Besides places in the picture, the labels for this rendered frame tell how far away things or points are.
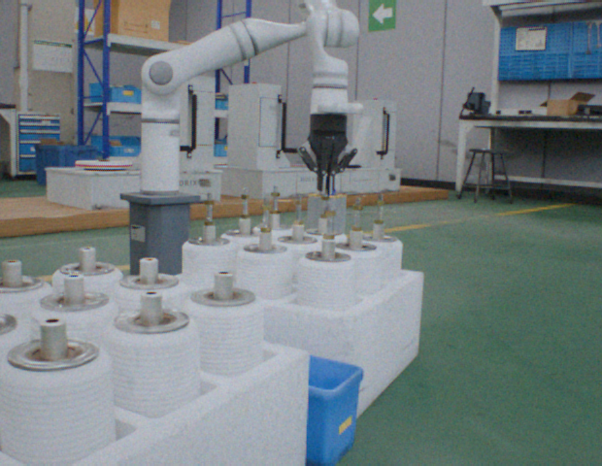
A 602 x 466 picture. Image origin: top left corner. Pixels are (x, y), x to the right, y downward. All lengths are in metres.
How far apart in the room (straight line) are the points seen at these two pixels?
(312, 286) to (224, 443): 0.37
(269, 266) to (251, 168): 2.78
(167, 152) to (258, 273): 0.54
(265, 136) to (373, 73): 3.66
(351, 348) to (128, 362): 0.41
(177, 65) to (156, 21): 5.07
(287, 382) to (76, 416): 0.28
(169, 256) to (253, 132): 2.37
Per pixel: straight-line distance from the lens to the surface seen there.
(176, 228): 1.42
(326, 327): 0.89
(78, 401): 0.50
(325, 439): 0.81
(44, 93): 7.36
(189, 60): 1.42
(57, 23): 7.52
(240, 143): 3.81
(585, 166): 5.98
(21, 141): 6.40
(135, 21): 6.32
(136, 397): 0.58
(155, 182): 1.42
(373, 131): 4.71
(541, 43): 6.09
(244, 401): 0.63
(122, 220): 3.01
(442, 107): 6.65
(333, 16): 1.19
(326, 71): 1.17
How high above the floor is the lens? 0.43
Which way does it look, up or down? 9 degrees down
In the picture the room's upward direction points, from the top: 2 degrees clockwise
